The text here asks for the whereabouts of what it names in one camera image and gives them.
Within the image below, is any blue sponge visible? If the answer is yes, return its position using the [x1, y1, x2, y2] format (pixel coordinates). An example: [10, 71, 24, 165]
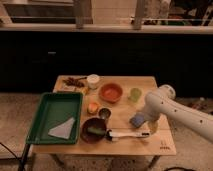
[130, 114, 145, 128]

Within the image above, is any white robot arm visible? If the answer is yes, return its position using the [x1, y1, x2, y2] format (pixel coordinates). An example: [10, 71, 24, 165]
[143, 85, 213, 143]

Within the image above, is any red bowl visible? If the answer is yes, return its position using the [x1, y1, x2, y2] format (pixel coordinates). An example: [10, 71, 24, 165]
[99, 83, 123, 103]

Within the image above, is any dark maroon bowl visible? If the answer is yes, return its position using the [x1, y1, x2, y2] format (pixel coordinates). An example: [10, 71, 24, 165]
[81, 118, 107, 143]

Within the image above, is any green plastic cup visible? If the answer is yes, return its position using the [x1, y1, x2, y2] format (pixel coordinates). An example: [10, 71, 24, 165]
[128, 88, 142, 103]

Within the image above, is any wooden table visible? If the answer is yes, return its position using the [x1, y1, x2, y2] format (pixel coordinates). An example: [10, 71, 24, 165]
[33, 76, 176, 160]

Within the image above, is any white dish brush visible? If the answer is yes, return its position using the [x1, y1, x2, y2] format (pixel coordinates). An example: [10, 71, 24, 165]
[106, 130, 150, 141]

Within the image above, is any small metal cup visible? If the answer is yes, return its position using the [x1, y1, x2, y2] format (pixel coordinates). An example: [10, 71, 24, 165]
[98, 108, 111, 120]

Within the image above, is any green cucumber toy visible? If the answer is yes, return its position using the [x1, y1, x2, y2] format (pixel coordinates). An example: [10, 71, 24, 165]
[87, 127, 106, 135]

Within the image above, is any white cup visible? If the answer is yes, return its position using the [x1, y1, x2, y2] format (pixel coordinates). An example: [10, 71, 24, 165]
[87, 74, 100, 89]

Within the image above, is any brown dried branch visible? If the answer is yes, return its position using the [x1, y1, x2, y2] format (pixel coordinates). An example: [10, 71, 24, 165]
[63, 77, 85, 88]

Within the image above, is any grey folded cloth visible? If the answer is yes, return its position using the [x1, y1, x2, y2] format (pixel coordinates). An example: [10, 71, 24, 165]
[48, 117, 75, 139]

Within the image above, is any green plastic tray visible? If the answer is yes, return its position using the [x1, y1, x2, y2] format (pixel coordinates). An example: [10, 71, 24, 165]
[26, 93, 83, 145]

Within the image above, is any black cable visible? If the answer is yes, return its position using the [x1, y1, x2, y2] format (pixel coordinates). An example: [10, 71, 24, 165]
[0, 142, 32, 171]

